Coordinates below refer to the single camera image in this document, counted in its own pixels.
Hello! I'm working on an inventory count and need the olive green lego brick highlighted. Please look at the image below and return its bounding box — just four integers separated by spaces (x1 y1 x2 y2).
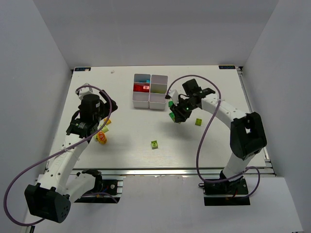
169 112 175 121

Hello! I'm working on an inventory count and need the lime green small lego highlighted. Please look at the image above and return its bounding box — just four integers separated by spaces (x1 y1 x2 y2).
195 118 202 126

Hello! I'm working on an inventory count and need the red flower lego brick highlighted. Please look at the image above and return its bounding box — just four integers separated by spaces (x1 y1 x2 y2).
142 83 150 93

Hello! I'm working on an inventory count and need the teal rounded lego brick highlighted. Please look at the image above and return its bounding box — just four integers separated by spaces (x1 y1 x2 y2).
134 74 149 83

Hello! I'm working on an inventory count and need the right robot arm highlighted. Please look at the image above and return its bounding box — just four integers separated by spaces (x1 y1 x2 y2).
165 75 267 184

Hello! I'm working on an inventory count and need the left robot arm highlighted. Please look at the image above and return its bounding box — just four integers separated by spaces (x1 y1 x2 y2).
24 91 118 223

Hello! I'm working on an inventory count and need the orange small lego brick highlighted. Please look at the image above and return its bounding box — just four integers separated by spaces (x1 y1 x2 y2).
104 118 111 125

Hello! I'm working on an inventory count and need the lime lego brick left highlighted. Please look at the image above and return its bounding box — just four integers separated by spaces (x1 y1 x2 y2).
99 124 109 133

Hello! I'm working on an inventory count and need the lime lego brick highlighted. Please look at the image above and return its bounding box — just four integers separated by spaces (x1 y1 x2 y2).
151 140 158 150
99 124 109 133

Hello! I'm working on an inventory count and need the white right divided container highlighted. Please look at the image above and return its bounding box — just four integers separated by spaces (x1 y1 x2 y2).
149 75 168 110

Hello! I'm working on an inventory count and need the yellow flower lego brick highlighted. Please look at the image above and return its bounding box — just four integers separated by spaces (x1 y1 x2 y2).
95 131 107 145

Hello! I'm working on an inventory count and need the lime lego brick center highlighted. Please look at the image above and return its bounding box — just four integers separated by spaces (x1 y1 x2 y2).
151 140 158 150

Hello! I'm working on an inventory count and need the blue table label left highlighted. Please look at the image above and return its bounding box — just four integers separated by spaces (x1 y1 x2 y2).
74 67 91 72

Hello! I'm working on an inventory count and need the blue table label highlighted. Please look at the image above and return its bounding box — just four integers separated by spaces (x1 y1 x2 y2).
74 67 91 72
218 65 236 69

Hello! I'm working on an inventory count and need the blue table label right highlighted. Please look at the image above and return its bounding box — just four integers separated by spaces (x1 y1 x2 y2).
218 65 236 69

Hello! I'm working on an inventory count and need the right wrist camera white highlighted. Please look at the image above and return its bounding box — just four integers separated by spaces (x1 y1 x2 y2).
165 90 179 105

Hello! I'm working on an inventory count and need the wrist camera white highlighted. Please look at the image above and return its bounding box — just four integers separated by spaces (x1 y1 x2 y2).
165 90 179 105
75 83 93 100

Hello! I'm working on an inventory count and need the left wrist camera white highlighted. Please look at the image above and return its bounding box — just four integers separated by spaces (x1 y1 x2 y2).
75 83 93 100

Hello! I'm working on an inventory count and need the aluminium rail front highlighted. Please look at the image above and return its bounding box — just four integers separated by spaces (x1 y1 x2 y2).
69 168 222 176

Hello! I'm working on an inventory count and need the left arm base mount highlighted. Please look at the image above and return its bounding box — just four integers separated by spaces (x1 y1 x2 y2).
67 169 123 203

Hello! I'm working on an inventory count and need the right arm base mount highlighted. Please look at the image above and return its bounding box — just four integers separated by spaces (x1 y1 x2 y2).
198 177 250 206

